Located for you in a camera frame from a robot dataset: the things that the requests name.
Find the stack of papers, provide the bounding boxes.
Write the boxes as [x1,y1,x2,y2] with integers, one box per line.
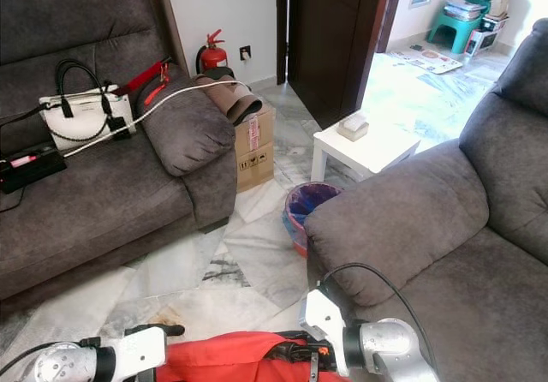
[444,0,486,21]

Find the beige tissue box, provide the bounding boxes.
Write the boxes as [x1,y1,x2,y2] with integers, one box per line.
[337,112,372,142]

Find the tall brown cardboard box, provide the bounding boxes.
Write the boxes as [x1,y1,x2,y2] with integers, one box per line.
[235,108,276,194]

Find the thin black cable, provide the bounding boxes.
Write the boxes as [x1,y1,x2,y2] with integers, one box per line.
[0,104,45,213]

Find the red strap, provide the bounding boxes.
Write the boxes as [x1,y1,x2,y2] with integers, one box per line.
[127,57,174,109]

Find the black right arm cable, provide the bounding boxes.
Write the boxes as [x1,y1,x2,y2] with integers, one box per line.
[319,261,421,345]

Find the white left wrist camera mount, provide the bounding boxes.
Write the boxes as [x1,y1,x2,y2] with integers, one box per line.
[110,326,170,381]

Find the printed floor mat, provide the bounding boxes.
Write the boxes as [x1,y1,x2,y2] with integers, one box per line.
[393,46,464,75]

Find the red fabric pillow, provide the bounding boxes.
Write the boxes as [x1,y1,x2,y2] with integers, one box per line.
[156,331,340,382]

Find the dark brown wooden door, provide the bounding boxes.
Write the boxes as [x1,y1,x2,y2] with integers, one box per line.
[286,0,406,129]

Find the white cable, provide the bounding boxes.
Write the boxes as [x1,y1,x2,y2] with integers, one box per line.
[63,79,246,158]

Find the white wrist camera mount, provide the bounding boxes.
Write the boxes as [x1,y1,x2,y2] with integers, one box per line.
[110,326,170,381]
[299,288,351,375]

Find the beige cardboard box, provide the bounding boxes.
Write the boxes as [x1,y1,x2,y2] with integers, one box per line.
[472,0,517,20]

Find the dark grey-brown fabric sofa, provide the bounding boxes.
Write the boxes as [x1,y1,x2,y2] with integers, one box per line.
[304,18,548,382]
[0,0,239,302]

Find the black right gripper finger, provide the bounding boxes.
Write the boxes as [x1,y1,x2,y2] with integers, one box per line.
[275,331,317,365]

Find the green plastic stool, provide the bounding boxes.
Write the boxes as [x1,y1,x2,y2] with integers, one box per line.
[426,3,485,54]

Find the white square side table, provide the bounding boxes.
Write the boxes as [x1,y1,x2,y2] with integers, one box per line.
[311,121,421,184]

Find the brown rolled mat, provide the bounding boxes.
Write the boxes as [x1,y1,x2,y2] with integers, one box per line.
[194,74,263,127]

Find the red fire extinguisher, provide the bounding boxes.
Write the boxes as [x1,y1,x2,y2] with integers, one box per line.
[195,29,229,77]

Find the white handbag with black handles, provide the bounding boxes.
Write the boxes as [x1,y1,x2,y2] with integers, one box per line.
[39,59,134,152]

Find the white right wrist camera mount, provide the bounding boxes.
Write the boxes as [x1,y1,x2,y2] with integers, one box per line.
[299,288,351,375]

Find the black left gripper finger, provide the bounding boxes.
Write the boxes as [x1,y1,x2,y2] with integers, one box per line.
[123,323,187,339]

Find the red bin with blue liner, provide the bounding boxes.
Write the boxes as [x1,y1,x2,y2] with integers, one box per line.
[283,182,344,258]

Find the black power adapter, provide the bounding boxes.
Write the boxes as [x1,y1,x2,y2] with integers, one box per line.
[108,118,133,141]

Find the black power strip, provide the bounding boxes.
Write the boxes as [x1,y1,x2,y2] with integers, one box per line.
[0,142,69,195]

